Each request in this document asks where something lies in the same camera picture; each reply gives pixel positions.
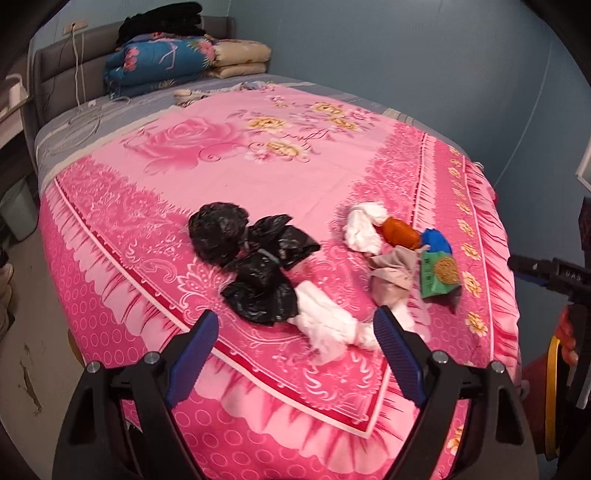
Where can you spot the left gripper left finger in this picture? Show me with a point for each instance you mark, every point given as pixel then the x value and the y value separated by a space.
pixel 119 422

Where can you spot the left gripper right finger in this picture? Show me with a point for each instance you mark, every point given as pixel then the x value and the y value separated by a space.
pixel 496 442

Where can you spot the green cookie package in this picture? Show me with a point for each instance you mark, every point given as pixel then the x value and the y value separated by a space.
pixel 439 274

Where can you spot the blue glove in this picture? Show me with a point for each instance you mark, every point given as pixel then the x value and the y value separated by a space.
pixel 436 241

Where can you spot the white tissue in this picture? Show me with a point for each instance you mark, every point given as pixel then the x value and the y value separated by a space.
pixel 331 329
pixel 360 231

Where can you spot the round black plastic bag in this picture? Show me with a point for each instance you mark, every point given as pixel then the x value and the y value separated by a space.
pixel 217 231

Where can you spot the person's right hand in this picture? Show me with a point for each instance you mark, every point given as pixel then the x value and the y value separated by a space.
pixel 565 334

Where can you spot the pink floral bedspread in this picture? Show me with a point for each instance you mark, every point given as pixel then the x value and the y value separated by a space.
pixel 292 217

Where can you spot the beige crumpled cloth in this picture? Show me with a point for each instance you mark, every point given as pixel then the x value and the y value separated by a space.
pixel 392 276

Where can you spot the pale blue waste bin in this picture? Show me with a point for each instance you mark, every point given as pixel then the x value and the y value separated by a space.
pixel 19 211

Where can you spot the grey upholstered headboard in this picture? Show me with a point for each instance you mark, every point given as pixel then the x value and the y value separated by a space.
pixel 69 73

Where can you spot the blue floral folded quilt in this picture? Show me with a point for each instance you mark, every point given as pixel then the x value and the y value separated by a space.
pixel 145 66

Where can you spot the beige folded quilt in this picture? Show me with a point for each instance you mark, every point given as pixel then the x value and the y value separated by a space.
pixel 234 57

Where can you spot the black clothing pile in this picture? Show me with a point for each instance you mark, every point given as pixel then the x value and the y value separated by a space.
pixel 180 19

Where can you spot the wall power socket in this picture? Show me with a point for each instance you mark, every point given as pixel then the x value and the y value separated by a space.
pixel 75 26

